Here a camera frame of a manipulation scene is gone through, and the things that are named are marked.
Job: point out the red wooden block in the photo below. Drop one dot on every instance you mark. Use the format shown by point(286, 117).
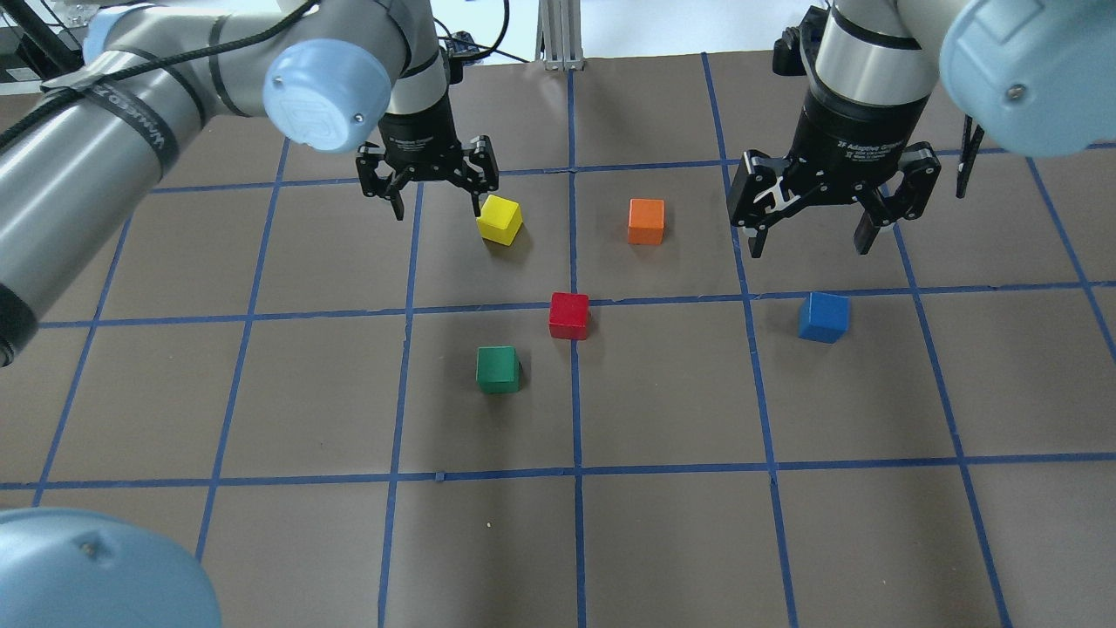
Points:
point(569, 315)

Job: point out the yellow wooden block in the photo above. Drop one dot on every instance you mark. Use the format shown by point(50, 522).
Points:
point(500, 220)

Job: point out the blue wooden block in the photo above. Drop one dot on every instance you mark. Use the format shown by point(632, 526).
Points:
point(824, 317)

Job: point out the orange wooden block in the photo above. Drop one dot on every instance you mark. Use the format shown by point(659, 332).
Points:
point(646, 222)

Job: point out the green wooden block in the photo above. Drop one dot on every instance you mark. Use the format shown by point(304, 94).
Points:
point(498, 369)

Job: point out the brown paper table mat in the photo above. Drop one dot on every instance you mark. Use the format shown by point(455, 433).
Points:
point(268, 368)

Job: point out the aluminium frame post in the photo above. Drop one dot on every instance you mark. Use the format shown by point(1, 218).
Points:
point(558, 39)

